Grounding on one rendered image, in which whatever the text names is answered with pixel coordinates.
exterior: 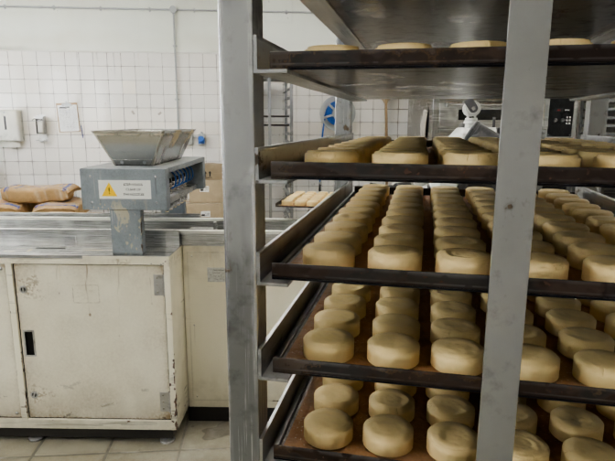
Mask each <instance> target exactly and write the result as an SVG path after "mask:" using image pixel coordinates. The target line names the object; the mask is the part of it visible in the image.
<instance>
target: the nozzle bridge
mask: <svg viewBox="0 0 615 461"><path fill-rule="evenodd" d="M189 166H191V167H192V169H193V178H192V179H191V180H190V181H188V182H187V185H186V187H185V188H182V189H181V190H177V192H173V194H170V187H169V179H170V178H171V181H172V177H173V176H174V175H173V174H172V173H171V172H173V173H174V174H175V175H176V176H178V173H177V172H175V171H178V172H179V173H180V174H181V172H180V171H179V170H181V171H182V172H183V173H185V171H184V170H183V169H182V168H184V169H185V170H186V172H187V175H188V179H189V172H190V178H191V177H192V171H191V169H190V167H189ZM186 167H187V168H188V169H189V171H188V170H187V169H186ZM80 177H81V199H82V209H102V210H110V219H111V232H112V246H113V255H144V254H145V253H146V237H145V222H144V210H161V213H187V209H186V201H184V202H183V203H180V205H177V207H176V208H173V209H170V208H171V207H170V203H172V202H174V201H176V200H178V199H179V198H182V197H184V196H185V195H187V194H188V193H190V192H192V191H193V190H195V189H204V188H205V187H206V183H205V157H204V156H182V157H181V158H180V159H176V160H173V161H169V162H166V163H163V164H159V165H155V166H115V165H114V164H113V162H111V163H105V164H100V165H96V166H87V167H83V168H80ZM168 209H169V212H165V210H168Z"/></svg>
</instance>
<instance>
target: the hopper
mask: <svg viewBox="0 0 615 461"><path fill-rule="evenodd" d="M195 130H196V129H122V130H99V131H92V133H93V134H94V136H95V137H96V138H97V140H98V141H99V143H100V144H101V146H102V148H103V149H104V151H105V152H106V154H107V155H108V156H109V157H110V159H111V160H112V162H113V164H114V165H115V166H155V165H159V164H163V163H166V162H169V161H173V160H176V159H180V158H181V157H182V156H183V154H184V152H185V150H186V148H187V146H188V144H189V141H190V139H191V137H192V135H193V134H194V131H195Z"/></svg>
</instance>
